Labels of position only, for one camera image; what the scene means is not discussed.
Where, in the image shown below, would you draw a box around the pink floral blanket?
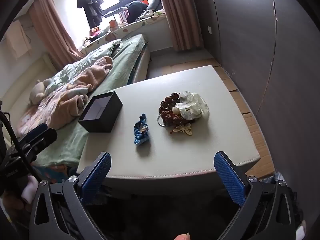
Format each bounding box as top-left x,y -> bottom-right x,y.
16,56 -> 114,135

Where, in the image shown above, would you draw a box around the hanging dark clothes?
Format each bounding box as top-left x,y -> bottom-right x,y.
76,0 -> 104,28

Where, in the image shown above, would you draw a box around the cream bed headboard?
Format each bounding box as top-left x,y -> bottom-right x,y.
0,52 -> 59,110

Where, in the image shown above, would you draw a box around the patterned window seat cushion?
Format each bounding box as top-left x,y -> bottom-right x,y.
81,9 -> 167,54

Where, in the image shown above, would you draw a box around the pink toy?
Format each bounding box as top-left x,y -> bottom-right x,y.
90,26 -> 103,39

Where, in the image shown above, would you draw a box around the flattened cardboard sheets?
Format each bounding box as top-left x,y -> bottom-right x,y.
210,59 -> 275,180

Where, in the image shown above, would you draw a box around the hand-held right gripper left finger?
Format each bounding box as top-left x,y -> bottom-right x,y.
29,151 -> 112,240

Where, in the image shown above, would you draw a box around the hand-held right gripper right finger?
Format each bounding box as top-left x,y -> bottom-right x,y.
213,151 -> 297,240

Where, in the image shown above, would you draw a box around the white floral scrunchie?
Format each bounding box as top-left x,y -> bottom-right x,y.
172,91 -> 209,120

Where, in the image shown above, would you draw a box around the blue braided bracelet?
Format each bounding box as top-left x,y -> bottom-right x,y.
133,114 -> 151,145

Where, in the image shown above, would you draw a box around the brown bead bracelet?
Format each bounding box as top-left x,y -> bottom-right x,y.
158,92 -> 194,125

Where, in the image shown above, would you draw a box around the bed with green sheet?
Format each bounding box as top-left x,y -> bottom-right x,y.
15,34 -> 150,168

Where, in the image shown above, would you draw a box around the person's left hand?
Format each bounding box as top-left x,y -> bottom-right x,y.
0,174 -> 38,222

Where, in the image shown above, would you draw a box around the black clothing heap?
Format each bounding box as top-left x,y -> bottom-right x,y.
127,1 -> 149,24

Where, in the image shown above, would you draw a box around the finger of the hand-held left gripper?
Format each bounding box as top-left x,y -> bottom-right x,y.
21,128 -> 58,159
19,123 -> 48,143

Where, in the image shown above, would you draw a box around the black cable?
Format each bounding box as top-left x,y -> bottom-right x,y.
0,110 -> 39,182

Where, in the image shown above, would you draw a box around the pale green patterned duvet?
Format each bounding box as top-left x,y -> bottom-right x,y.
44,39 -> 123,93

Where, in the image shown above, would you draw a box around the pink curtain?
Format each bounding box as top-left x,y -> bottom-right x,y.
154,0 -> 203,52
28,0 -> 85,72

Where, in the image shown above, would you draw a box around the cream butterfly hair clip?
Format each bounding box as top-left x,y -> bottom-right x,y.
170,123 -> 194,137

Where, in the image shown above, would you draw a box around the beige plush toy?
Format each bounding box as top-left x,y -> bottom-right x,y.
29,78 -> 53,105

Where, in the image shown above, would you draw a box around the grey pillow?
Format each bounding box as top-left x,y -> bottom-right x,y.
146,0 -> 162,12

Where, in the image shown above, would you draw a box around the black jewelry box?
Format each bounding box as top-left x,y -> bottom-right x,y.
78,91 -> 123,133

